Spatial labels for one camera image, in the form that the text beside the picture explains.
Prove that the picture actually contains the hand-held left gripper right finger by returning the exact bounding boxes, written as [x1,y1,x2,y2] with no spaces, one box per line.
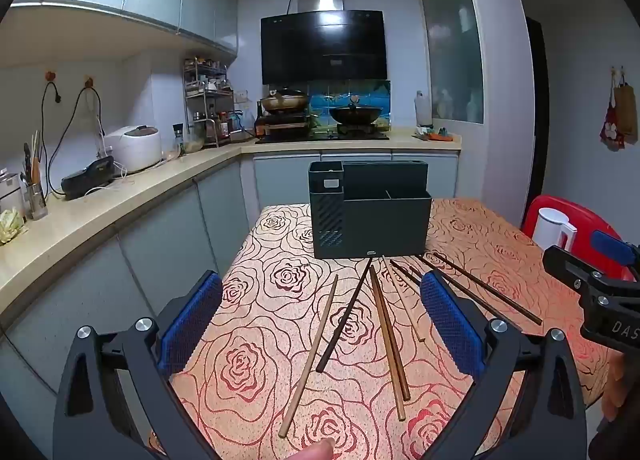
[420,270,589,460]

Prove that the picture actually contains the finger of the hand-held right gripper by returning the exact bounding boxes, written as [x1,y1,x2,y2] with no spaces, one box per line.
[590,229,640,270]
[542,245,600,294]

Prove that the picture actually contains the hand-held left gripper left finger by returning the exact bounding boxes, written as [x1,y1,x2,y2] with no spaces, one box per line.
[52,270,224,460]

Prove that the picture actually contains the light brown chopstick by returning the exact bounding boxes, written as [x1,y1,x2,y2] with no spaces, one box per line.
[278,275,340,439]
[382,255,426,344]

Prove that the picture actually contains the dark grey utensil holder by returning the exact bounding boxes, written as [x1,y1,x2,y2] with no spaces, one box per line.
[307,159,434,261]

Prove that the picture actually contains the bundle of kitchen utensils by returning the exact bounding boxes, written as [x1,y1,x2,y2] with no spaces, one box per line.
[20,129,46,187]

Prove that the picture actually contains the person's right hand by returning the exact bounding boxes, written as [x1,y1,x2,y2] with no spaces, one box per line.
[601,353,640,423]

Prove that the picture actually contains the person's left hand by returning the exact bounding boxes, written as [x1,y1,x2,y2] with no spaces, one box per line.
[287,439,337,460]

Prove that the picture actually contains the red plastic chair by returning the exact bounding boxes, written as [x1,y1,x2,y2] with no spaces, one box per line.
[522,194,627,282]

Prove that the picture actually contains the white electric kettle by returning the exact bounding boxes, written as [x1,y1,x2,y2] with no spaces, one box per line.
[532,207,579,254]

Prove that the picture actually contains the rose patterned tablecloth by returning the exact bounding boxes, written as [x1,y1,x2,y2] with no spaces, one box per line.
[149,197,612,460]

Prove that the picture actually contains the grey lower cabinets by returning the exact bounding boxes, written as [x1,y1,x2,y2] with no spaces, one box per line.
[0,152,461,393]

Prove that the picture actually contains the red hanging bag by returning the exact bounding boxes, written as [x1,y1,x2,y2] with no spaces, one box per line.
[599,89,626,151]

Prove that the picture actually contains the beige kitchen countertop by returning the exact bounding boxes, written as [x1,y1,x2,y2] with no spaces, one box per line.
[0,132,463,315]

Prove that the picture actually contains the black countertop appliance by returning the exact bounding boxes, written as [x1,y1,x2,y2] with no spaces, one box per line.
[60,157,116,201]

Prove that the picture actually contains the orange green dish tray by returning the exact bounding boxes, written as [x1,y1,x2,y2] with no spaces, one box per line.
[413,127,454,143]

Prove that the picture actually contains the white rice cooker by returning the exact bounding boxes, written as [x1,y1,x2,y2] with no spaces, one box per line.
[104,124,164,174]

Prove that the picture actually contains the steel utensil cup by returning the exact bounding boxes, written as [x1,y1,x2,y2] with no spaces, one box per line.
[25,183,49,221]

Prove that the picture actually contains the napa cabbage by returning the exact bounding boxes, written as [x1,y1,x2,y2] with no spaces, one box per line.
[0,208,27,246]

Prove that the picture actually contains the metal spice rack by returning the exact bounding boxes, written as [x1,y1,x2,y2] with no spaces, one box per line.
[183,57,234,149]

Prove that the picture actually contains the black gas stove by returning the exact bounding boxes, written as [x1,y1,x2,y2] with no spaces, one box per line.
[254,124,391,146]

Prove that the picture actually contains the white storage container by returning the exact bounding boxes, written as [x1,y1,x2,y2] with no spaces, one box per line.
[0,167,24,214]

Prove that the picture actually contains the black wok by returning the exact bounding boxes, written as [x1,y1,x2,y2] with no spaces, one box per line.
[328,95,384,126]

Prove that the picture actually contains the golden frying pan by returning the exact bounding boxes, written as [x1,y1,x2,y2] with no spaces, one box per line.
[259,88,311,114]

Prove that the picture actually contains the blue backsplash panel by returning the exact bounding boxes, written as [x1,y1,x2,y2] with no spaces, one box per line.
[306,79,391,134]

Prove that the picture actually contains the frosted glass partition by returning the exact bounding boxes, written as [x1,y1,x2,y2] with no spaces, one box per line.
[419,0,485,125]

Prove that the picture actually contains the black range hood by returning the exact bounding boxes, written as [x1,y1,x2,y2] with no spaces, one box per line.
[260,0,389,86]

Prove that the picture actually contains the dark door frame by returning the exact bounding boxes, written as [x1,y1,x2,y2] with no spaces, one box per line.
[524,17,551,214]

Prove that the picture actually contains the black power cable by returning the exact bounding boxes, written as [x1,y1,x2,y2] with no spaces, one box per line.
[41,81,64,197]
[50,86,104,197]

